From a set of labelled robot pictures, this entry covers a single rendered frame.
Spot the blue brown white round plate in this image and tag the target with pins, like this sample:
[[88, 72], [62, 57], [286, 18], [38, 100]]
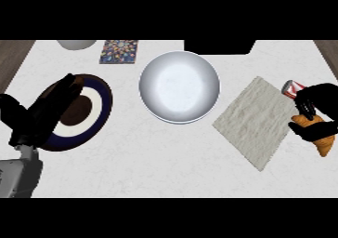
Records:
[[83, 114]]

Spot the black appliance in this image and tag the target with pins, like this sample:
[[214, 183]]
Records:
[[218, 46]]

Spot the white bowl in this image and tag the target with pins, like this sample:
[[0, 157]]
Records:
[[178, 86]]

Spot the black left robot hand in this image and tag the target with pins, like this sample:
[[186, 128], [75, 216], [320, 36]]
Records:
[[41, 111]]

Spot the beige woven placemat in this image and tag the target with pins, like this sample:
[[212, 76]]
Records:
[[255, 124]]

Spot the red and white can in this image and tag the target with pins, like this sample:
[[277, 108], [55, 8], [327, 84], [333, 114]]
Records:
[[292, 89]]

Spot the golden brown croissant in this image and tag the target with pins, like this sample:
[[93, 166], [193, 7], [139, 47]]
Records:
[[323, 143]]

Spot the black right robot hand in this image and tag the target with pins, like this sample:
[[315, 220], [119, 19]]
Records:
[[324, 99]]

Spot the colourful patterned square coaster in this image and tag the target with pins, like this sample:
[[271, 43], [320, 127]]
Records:
[[118, 51]]

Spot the pale grey round vessel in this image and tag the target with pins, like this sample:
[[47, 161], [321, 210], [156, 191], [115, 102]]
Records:
[[75, 44]]

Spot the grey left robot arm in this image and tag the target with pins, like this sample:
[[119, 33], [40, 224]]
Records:
[[15, 173]]

